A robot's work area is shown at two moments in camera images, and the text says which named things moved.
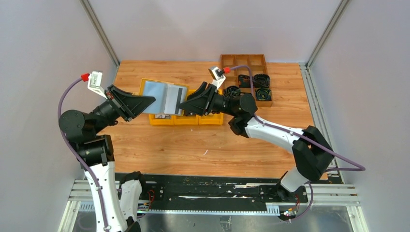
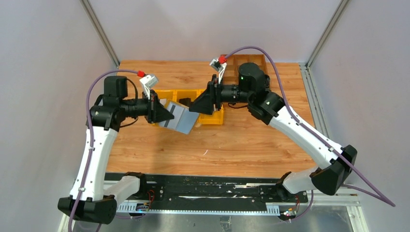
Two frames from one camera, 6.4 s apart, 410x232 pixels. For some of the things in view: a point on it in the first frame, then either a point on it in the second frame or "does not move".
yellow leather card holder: x=168 y=96 → x=184 y=119
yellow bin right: x=213 y=118 does not move
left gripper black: x=118 y=104 → x=151 y=111
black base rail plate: x=162 y=188 does not move
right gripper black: x=208 y=99 does not move
